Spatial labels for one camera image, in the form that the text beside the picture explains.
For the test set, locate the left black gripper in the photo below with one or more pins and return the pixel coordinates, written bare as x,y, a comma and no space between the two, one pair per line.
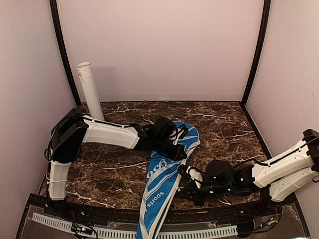
175,155

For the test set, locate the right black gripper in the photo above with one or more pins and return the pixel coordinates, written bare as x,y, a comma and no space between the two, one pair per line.
194,195

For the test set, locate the blue racket bag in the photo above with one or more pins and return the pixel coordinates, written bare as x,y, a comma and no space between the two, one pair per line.
161,185

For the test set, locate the white shuttlecock tube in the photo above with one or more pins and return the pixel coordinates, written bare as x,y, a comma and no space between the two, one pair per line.
85,74

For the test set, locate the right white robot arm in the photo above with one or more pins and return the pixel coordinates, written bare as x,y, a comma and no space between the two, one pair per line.
280,175

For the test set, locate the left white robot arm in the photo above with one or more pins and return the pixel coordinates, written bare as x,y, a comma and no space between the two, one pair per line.
76,129

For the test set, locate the small circuit board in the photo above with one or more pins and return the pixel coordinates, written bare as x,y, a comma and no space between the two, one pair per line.
80,229

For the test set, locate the black front table rail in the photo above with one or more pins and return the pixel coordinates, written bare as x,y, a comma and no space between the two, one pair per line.
236,214

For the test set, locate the white slotted cable duct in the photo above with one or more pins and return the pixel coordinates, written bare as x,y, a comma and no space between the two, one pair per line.
104,233

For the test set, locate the black right corner post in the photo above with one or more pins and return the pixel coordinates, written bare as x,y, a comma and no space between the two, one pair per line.
257,53

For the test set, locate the black corner post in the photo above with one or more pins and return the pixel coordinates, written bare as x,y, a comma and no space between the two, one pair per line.
257,53
63,51

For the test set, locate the black left corner post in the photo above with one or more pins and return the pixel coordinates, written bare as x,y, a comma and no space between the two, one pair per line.
63,51

